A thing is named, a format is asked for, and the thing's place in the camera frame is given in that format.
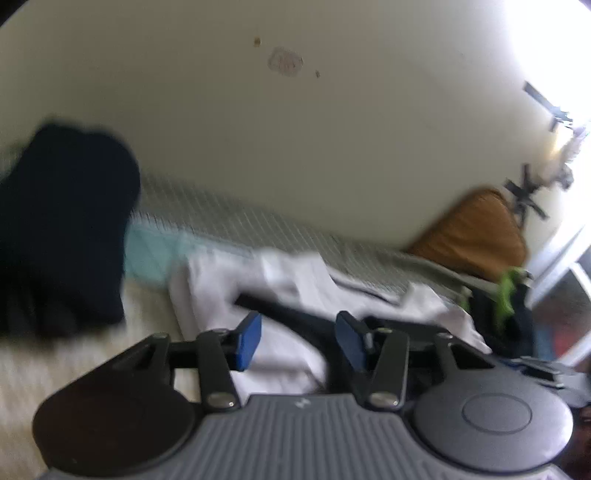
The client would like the orange mesh cushion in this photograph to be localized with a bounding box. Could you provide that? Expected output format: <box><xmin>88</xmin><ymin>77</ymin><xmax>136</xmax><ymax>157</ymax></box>
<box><xmin>404</xmin><ymin>186</ymin><xmax>528</xmax><ymax>282</ymax></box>

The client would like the white garment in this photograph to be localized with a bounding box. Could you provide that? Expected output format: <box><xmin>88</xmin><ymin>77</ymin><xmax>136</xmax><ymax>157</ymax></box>
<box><xmin>168</xmin><ymin>249</ymin><xmax>492</xmax><ymax>398</ymax></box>

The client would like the green cloth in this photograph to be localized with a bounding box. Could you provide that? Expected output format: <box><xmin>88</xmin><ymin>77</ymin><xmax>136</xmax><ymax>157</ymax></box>
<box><xmin>493</xmin><ymin>268</ymin><xmax>527</xmax><ymax>331</ymax></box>

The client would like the rolled dark navy cloth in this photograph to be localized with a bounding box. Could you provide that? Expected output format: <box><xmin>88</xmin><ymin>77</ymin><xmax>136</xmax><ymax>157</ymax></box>
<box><xmin>0</xmin><ymin>121</ymin><xmax>141</xmax><ymax>340</ymax></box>

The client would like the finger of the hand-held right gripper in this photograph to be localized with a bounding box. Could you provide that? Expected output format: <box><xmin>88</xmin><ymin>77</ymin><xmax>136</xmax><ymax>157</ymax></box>
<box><xmin>519</xmin><ymin>357</ymin><xmax>559</xmax><ymax>382</ymax></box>

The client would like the black garment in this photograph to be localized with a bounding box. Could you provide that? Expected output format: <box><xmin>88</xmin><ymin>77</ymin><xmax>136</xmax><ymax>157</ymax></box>
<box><xmin>235</xmin><ymin>293</ymin><xmax>444</xmax><ymax>394</ymax></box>

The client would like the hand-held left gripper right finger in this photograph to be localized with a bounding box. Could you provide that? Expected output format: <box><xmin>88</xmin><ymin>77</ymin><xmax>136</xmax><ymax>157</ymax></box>
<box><xmin>335</xmin><ymin>311</ymin><xmax>496</xmax><ymax>412</ymax></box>

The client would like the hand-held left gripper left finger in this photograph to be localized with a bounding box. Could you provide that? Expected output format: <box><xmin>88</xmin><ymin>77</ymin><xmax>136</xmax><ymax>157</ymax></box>
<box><xmin>108</xmin><ymin>311</ymin><xmax>262</xmax><ymax>413</ymax></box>

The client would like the black sock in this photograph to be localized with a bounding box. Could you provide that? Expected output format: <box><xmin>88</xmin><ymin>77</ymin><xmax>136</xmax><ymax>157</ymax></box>
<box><xmin>466</xmin><ymin>277</ymin><xmax>536</xmax><ymax>358</ymax></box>

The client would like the beige zigzag mat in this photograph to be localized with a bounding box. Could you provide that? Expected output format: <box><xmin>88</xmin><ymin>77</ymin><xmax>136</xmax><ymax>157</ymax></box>
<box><xmin>0</xmin><ymin>277</ymin><xmax>197</xmax><ymax>464</ymax></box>

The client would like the white window frame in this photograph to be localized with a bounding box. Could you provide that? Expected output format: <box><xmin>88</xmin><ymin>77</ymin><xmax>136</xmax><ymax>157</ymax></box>
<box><xmin>524</xmin><ymin>217</ymin><xmax>591</xmax><ymax>366</ymax></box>

